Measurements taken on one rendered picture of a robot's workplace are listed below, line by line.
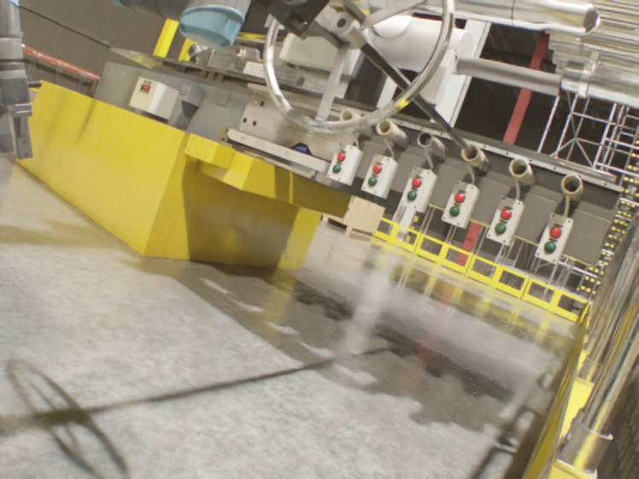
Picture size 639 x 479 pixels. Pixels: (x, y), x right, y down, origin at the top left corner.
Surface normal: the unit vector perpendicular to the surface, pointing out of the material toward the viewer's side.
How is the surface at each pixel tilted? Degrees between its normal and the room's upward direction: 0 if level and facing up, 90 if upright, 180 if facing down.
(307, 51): 90
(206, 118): 90
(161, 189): 90
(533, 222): 90
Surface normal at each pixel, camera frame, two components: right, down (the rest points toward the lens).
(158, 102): 0.78, 0.34
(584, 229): -0.51, -0.13
